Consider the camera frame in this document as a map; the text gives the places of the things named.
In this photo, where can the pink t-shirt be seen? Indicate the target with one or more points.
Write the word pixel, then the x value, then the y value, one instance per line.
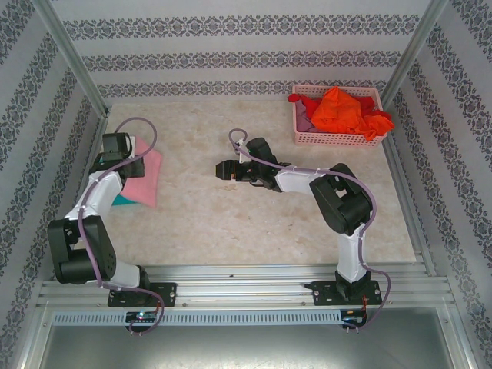
pixel 146 184

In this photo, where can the pink plastic basket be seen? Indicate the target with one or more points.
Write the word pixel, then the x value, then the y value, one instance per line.
pixel 330 139

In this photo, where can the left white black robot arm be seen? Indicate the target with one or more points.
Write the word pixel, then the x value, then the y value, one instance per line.
pixel 77 253

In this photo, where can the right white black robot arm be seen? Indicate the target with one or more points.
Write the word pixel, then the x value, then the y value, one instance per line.
pixel 338 207

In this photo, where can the mauve t-shirt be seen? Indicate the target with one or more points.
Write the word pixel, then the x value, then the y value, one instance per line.
pixel 303 123

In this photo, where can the teal folded t-shirt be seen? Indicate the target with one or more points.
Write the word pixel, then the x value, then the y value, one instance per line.
pixel 121 200

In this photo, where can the red t-shirt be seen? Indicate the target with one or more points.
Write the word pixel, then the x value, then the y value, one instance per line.
pixel 307 103

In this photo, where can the orange t-shirt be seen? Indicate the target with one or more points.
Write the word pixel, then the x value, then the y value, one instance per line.
pixel 338 107

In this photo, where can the sheet metal tray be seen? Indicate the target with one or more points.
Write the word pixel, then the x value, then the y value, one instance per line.
pixel 246 346

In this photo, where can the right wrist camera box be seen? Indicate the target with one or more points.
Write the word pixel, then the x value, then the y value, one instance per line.
pixel 242 157

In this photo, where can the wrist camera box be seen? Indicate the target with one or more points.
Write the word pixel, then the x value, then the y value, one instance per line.
pixel 131 148
pixel 242 157

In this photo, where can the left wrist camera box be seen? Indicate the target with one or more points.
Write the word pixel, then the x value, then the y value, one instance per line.
pixel 131 148

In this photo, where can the aluminium side rail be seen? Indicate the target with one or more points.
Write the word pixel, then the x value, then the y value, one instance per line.
pixel 97 130
pixel 396 148

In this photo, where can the aluminium frame post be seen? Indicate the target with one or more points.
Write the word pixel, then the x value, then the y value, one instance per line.
pixel 415 50
pixel 73 57

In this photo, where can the aluminium mounting rail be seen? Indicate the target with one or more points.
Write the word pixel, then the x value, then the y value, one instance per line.
pixel 246 284

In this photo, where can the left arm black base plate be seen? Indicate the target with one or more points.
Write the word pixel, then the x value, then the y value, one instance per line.
pixel 165 294

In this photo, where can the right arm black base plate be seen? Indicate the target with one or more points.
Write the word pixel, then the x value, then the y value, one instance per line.
pixel 323 294

